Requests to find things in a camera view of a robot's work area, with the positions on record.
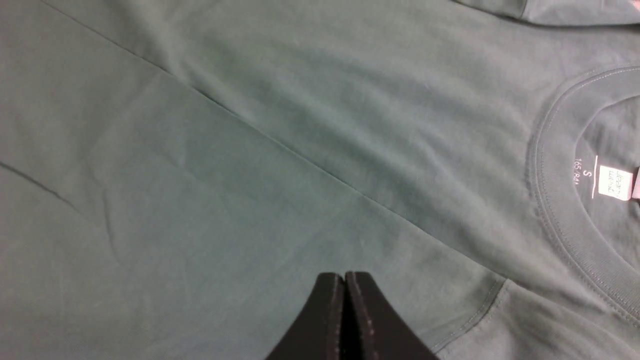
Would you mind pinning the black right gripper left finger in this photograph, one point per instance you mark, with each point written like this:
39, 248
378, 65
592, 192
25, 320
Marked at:
316, 332

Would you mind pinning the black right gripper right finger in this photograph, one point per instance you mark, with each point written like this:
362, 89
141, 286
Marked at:
373, 329

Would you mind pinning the green long-sleeved shirt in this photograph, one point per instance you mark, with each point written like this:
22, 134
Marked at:
175, 174

